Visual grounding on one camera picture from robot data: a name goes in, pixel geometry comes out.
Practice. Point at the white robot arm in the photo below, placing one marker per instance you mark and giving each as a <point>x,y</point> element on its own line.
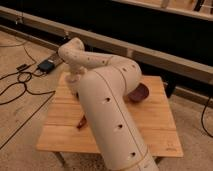
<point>101,82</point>

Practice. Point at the small wooden table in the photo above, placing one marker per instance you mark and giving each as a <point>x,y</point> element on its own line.
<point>153,117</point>

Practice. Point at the black power adapter box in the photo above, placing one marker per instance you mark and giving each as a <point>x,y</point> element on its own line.
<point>46,66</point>

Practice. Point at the small black connector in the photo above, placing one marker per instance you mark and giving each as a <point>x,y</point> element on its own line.
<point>22,67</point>

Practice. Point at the dark red elongated object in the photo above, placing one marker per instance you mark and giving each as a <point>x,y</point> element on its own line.
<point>82,123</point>

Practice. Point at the dark red bowl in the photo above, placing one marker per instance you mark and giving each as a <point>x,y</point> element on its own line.
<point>139,94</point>

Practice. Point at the long wooden beam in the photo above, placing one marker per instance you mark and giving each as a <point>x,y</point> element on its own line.
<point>172,63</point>

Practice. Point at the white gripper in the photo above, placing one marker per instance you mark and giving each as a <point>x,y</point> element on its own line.
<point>72,80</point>

